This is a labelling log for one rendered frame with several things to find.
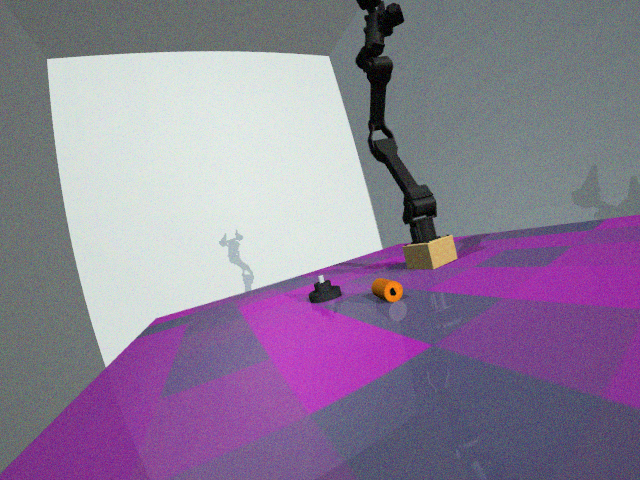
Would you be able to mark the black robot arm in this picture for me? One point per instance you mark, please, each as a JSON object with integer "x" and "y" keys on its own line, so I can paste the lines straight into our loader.
{"x": 418, "y": 200}

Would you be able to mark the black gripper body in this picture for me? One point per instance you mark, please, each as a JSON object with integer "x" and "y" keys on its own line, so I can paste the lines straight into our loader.
{"x": 373, "y": 17}

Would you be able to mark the orange knob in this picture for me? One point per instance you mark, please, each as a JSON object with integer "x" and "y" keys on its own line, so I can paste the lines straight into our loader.
{"x": 388, "y": 290}

